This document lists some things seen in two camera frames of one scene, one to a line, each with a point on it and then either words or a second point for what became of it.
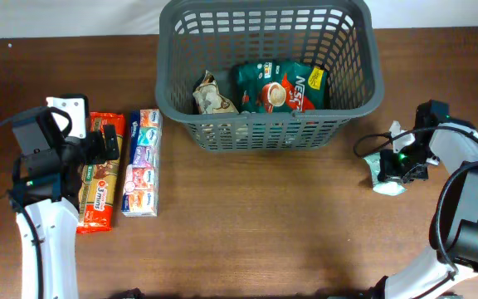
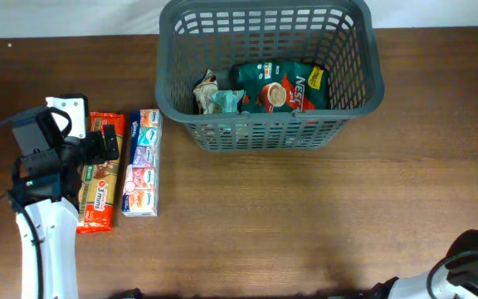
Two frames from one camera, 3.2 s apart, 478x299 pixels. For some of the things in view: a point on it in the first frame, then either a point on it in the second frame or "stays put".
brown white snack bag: (209, 99) stays put
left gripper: (98, 152) stays put
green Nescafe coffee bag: (280, 86) stays put
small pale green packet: (387, 188) → (227, 99)
